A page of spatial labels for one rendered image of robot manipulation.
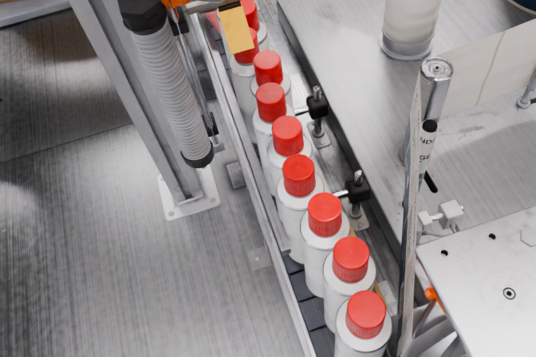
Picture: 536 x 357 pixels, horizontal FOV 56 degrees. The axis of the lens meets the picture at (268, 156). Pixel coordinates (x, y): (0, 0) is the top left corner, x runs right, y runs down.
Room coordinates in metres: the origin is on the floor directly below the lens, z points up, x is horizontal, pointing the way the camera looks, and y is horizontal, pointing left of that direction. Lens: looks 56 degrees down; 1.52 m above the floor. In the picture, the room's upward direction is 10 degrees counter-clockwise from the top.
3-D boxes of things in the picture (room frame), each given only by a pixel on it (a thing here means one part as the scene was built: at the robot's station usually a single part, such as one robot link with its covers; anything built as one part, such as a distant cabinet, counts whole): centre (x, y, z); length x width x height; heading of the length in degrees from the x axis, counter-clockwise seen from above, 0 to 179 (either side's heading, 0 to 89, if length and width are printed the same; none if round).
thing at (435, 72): (0.38, -0.21, 0.97); 0.05 x 0.05 x 0.19
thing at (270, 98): (0.38, -0.01, 0.98); 0.05 x 0.05 x 0.20
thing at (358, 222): (0.33, -0.11, 0.83); 0.06 x 0.03 x 0.01; 7
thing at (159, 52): (0.31, 0.07, 1.18); 0.04 x 0.04 x 0.21
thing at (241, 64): (0.47, 0.00, 0.98); 0.05 x 0.05 x 0.20
